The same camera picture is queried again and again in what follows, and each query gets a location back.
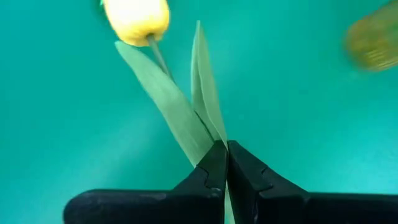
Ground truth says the yellow ribbed glass jar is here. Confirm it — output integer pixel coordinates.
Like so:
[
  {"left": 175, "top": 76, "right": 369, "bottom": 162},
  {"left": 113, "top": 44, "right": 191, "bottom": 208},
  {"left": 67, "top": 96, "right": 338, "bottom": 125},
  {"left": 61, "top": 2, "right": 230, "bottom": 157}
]
[{"left": 343, "top": 1, "right": 398, "bottom": 73}]

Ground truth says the yellow tulip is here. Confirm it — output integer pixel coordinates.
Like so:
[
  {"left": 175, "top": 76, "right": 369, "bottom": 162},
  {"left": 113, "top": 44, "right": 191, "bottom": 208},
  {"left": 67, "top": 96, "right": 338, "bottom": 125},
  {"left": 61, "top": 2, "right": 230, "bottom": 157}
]
[{"left": 99, "top": 0, "right": 236, "bottom": 224}]

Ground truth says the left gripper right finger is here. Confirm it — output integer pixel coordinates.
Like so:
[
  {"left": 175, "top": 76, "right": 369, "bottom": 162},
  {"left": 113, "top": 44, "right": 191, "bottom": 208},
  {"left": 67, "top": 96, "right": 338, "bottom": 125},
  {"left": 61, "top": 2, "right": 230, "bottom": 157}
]
[{"left": 228, "top": 140, "right": 398, "bottom": 224}]

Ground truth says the green table mat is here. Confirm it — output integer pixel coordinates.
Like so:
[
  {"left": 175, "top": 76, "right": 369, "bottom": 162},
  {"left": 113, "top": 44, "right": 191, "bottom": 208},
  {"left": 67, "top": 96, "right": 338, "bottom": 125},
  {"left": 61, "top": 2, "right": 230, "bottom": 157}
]
[{"left": 0, "top": 0, "right": 398, "bottom": 224}]

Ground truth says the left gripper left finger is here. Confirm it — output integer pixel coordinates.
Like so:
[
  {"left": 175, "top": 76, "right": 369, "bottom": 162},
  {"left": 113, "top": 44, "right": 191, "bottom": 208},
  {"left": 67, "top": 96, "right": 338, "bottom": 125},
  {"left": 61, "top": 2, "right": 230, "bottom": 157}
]
[{"left": 63, "top": 139, "right": 229, "bottom": 224}]

